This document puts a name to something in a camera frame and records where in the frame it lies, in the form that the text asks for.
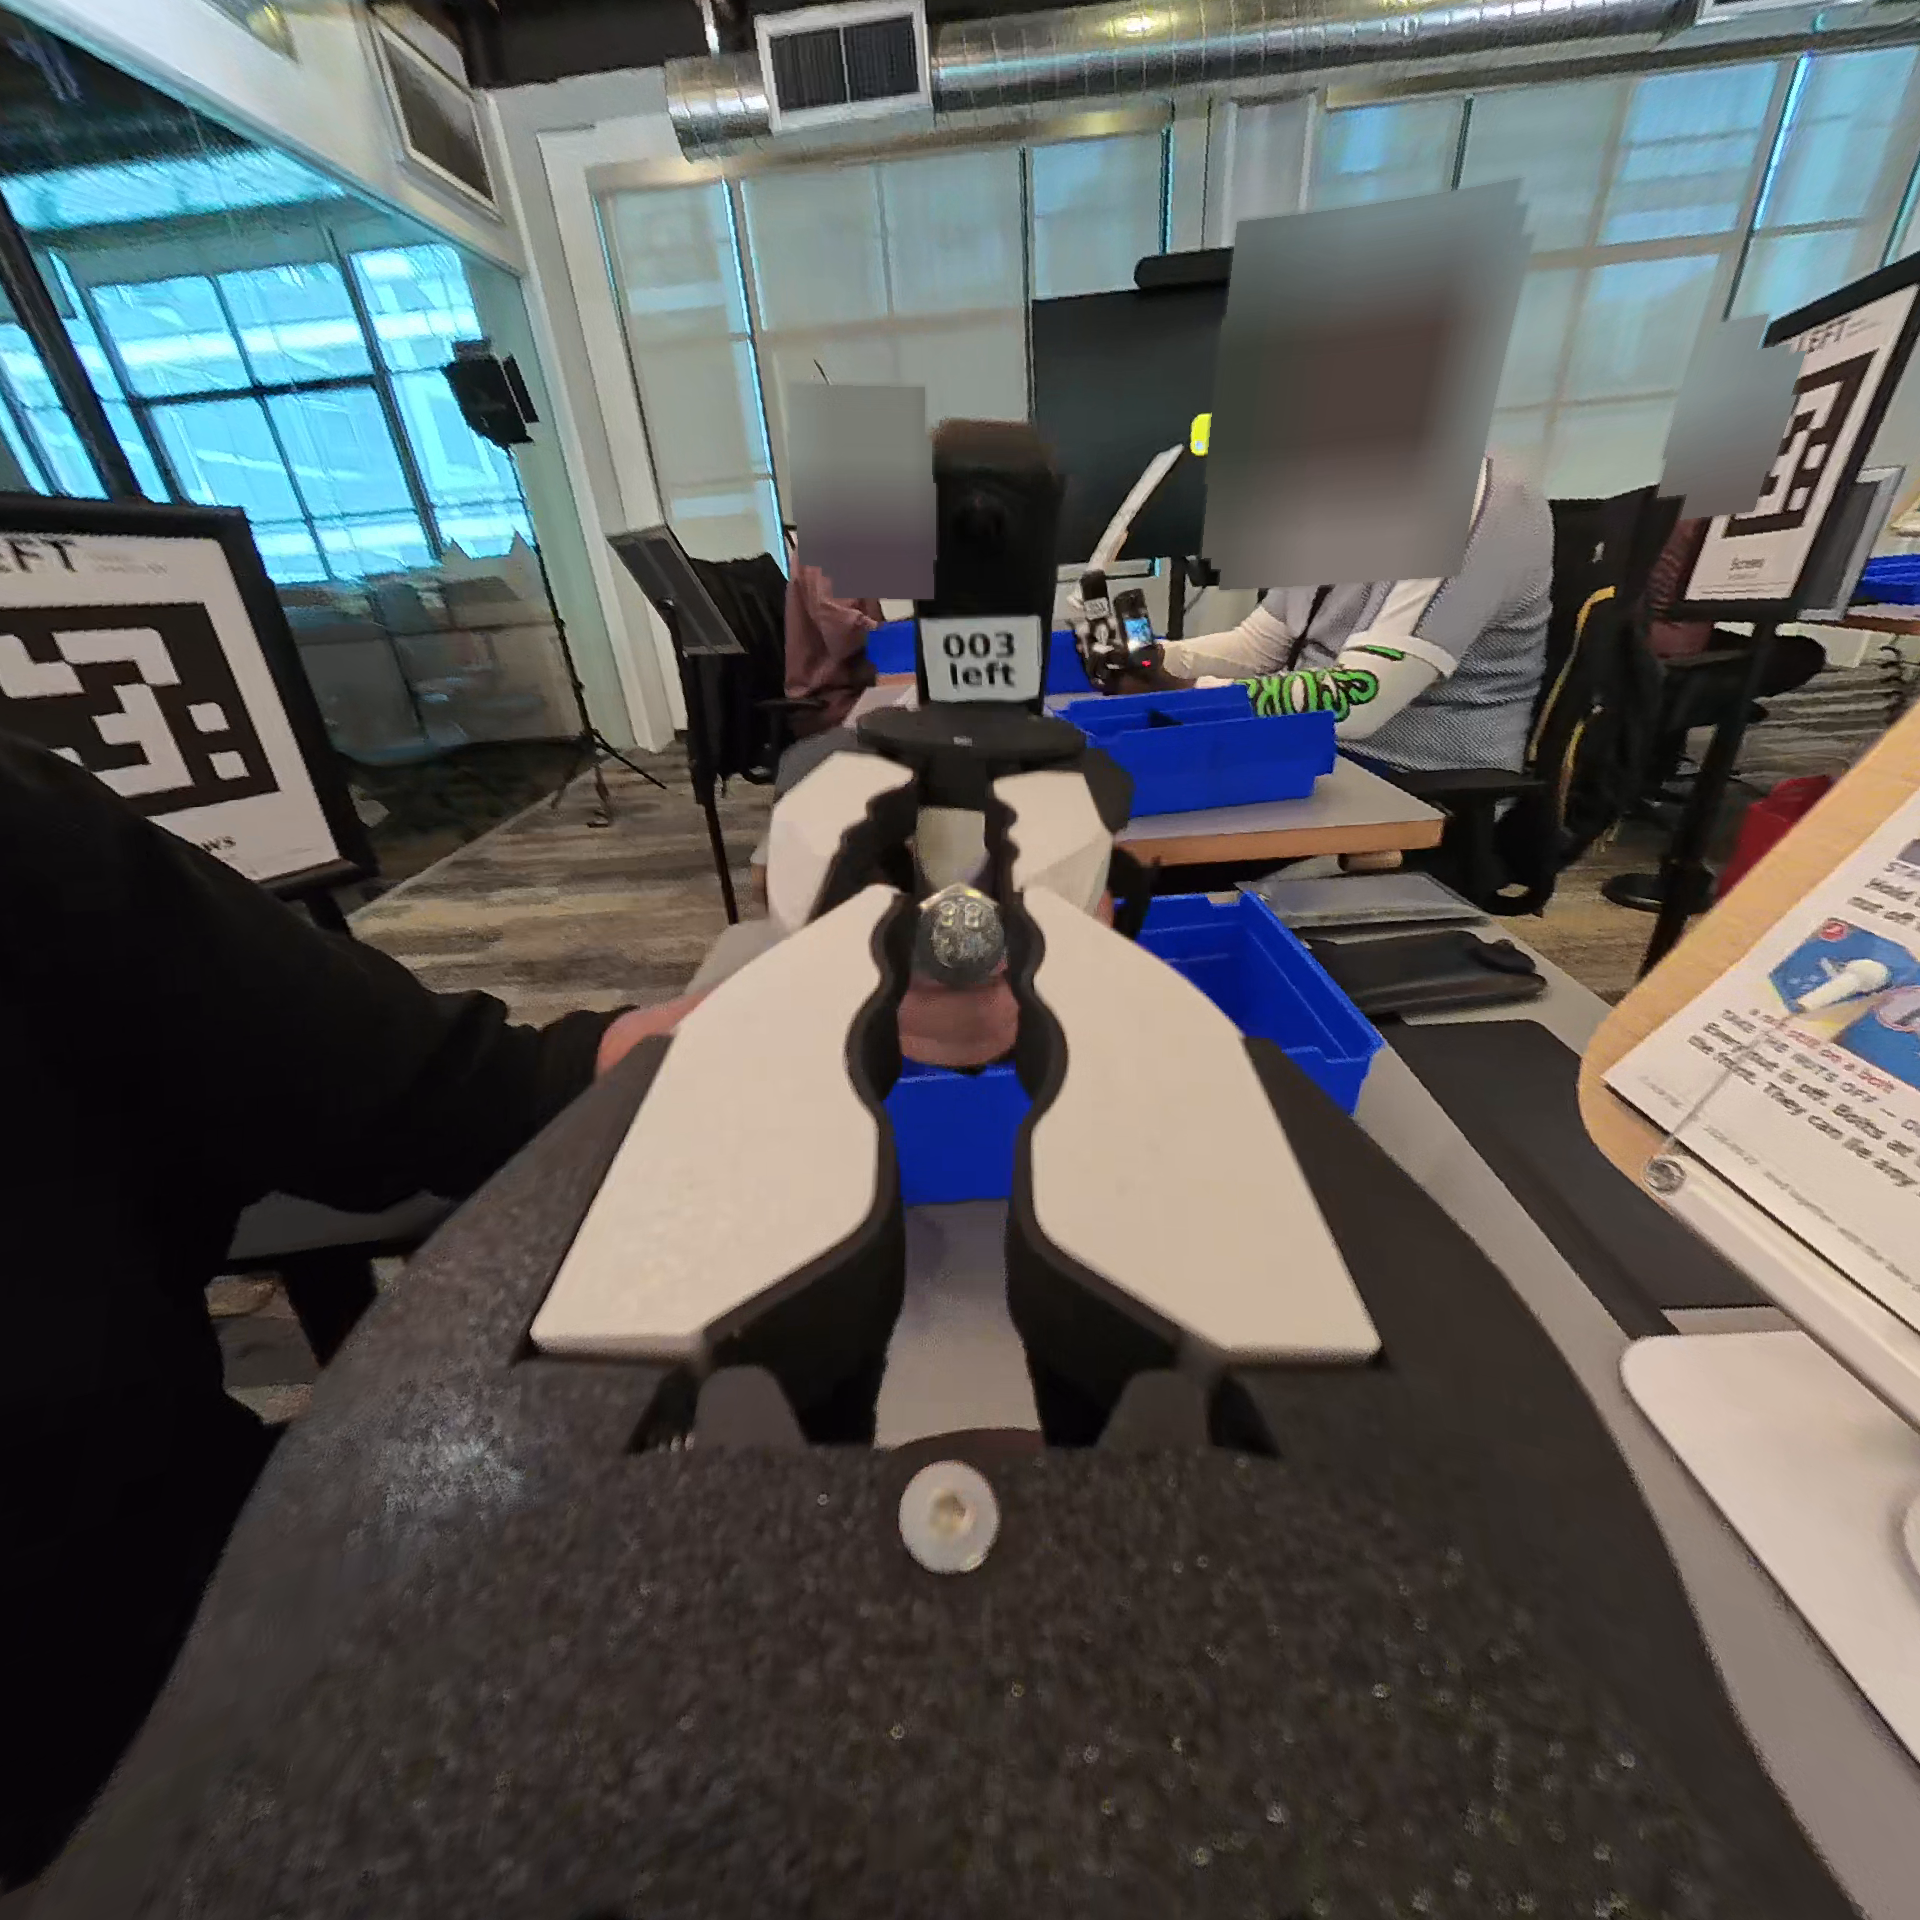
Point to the instruction sheet on stand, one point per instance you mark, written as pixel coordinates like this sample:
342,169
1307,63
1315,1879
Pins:
1634,1035

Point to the instruction sheet on board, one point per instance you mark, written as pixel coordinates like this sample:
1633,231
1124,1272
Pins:
1800,1080

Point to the person's left hand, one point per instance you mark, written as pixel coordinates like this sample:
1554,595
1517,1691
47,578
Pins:
961,1028

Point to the dark grey flat panel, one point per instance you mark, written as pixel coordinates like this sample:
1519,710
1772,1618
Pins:
1545,1171

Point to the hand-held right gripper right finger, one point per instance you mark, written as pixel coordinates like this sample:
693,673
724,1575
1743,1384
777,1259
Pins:
1185,1184

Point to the white rectangular board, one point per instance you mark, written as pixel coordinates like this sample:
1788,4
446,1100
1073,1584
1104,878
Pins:
1785,1471

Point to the grey flat device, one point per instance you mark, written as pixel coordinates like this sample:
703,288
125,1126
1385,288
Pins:
1364,900

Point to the white wall vent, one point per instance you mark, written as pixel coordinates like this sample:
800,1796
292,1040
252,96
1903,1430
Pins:
841,60

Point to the wood-edged table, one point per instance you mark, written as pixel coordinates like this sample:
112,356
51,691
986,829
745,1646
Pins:
1290,825

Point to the black jacket yellow stripes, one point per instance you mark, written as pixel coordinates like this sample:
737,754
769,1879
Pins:
1590,720

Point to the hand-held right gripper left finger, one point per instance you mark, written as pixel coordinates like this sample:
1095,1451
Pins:
721,1184

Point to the person's black sweater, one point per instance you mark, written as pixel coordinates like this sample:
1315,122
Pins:
180,1200

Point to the dark wall screen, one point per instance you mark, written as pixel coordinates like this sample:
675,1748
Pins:
1110,405

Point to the red bag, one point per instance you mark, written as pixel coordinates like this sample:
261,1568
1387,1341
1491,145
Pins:
1779,833

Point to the black tilted monitor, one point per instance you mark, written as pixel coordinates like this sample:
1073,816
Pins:
669,585

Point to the steel hex bolt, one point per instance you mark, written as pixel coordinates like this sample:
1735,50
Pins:
961,938

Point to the black studio light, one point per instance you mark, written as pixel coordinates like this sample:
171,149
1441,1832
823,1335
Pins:
488,399

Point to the black flat case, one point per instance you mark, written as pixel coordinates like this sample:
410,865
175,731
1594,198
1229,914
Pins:
1425,973

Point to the silver spiral air duct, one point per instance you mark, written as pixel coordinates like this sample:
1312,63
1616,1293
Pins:
1201,60

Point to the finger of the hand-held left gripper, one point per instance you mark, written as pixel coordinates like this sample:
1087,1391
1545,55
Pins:
819,825
1064,833

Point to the framed code sign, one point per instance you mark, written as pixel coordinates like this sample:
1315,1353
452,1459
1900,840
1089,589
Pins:
1839,450
151,674

